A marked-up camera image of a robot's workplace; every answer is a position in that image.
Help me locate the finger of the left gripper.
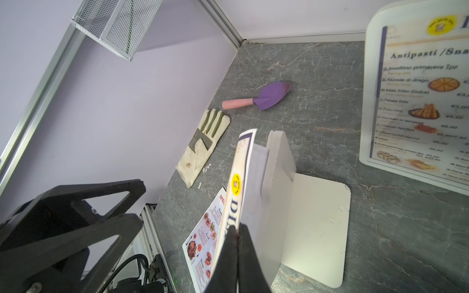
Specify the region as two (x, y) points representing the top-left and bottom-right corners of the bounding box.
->
(1, 179), (146, 249)
(1, 214), (143, 293)

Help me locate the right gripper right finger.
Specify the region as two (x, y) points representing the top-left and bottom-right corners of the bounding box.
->
(238, 223), (272, 293)

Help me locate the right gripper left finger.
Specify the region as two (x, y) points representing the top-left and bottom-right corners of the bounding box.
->
(205, 226), (238, 293)

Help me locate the white menu holder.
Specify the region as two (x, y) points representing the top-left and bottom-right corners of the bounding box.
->
(359, 1), (469, 195)
(241, 131), (351, 288)

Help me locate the dim sum menu sheet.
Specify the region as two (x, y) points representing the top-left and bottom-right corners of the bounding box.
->
(368, 14), (469, 185)
(212, 129), (257, 277)

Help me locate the white green work glove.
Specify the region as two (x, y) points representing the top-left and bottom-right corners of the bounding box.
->
(177, 109), (231, 188)

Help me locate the purple pink toy trowel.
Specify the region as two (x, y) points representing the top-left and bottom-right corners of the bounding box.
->
(222, 82), (291, 110)

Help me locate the white mesh wall basket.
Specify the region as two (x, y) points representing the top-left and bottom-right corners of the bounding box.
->
(71, 0), (163, 61)

